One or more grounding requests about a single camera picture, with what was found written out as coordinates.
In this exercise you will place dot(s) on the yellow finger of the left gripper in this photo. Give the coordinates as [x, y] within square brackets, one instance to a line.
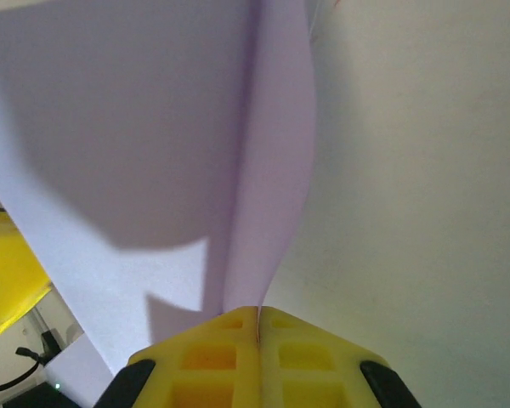
[8, 276]

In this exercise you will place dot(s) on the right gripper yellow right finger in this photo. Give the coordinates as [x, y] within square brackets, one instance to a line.
[314, 370]

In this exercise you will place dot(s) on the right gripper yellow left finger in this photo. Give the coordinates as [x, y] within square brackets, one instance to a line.
[204, 365]

